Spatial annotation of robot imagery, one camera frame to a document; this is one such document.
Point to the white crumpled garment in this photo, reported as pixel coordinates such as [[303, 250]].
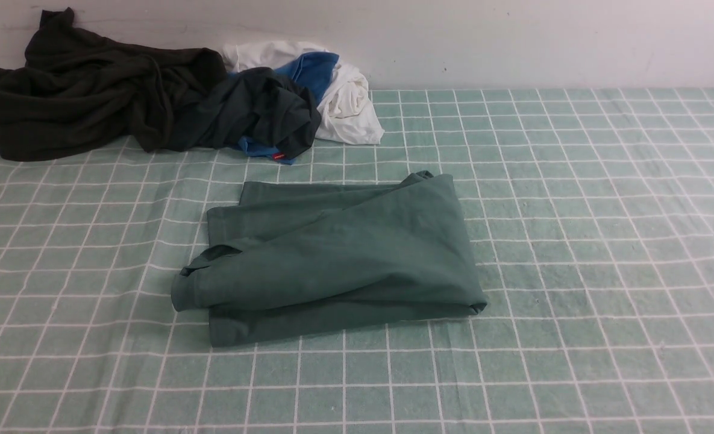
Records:
[[348, 114]]

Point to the dark grey crumpled garment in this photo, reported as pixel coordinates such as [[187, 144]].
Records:
[[259, 104]]

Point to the green checkered tablecloth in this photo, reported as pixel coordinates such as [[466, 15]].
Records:
[[591, 213]]

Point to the green long-sleeve top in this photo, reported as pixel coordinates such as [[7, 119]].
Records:
[[298, 259]]

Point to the blue crumpled garment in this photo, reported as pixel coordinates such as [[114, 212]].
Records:
[[312, 71]]

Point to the dark olive crumpled garment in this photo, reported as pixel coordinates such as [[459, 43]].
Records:
[[78, 91]]

